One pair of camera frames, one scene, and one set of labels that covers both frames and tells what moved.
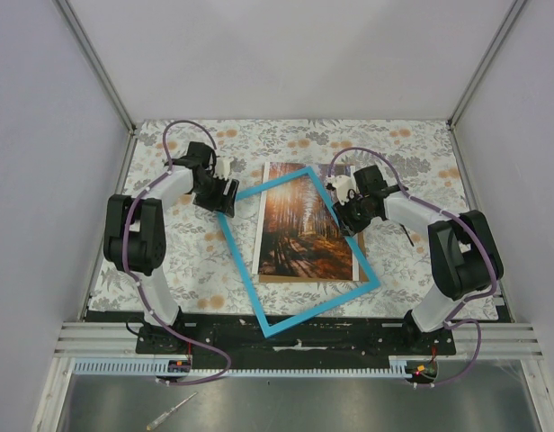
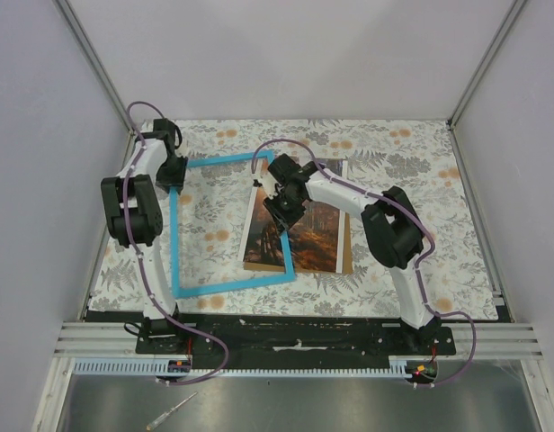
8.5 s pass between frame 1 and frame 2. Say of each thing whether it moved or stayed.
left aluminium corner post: stayed
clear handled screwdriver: stayed
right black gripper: moved
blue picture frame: moved
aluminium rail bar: stayed
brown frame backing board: moved
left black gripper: moved
